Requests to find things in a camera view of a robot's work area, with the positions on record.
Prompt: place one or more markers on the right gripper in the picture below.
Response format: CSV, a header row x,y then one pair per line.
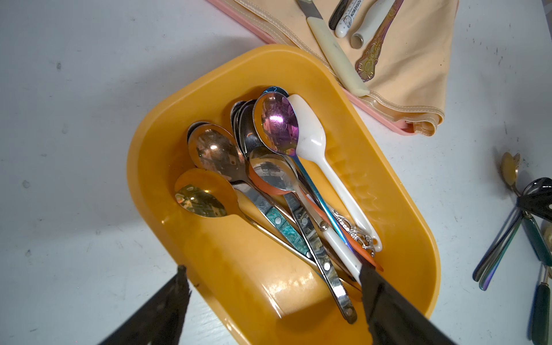
x,y
538,204

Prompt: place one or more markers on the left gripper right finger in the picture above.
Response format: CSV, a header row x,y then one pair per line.
x,y
390,317

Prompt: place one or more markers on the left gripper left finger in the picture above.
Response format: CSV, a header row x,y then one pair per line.
x,y
161,319

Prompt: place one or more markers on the orange plastic spoon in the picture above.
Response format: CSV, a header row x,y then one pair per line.
x,y
356,247

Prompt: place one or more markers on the yellow plastic storage box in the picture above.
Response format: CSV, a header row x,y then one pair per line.
x,y
261,292

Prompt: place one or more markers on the gold metal spoon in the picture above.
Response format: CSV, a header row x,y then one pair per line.
x,y
207,203

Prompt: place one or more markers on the copper rose gold spoon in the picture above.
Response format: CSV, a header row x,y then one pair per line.
x,y
213,148

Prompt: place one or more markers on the white plastic spoon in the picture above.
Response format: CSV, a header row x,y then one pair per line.
x,y
312,147

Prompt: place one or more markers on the pink handled steel spoon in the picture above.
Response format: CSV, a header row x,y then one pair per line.
x,y
253,149

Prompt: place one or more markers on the rainbow iridescent spoon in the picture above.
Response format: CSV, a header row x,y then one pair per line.
x,y
277,126

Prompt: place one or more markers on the green handled steel spoon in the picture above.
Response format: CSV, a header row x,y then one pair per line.
x,y
274,216

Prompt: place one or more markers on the blue metal spoon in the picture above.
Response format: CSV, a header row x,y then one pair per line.
x,y
276,89

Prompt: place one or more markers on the black metal spoon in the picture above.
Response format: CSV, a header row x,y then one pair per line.
x,y
489,263

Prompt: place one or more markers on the dark green handled spoon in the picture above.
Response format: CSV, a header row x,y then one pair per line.
x,y
541,243

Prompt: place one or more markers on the cream handled knife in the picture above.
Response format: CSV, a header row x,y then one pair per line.
x,y
332,51

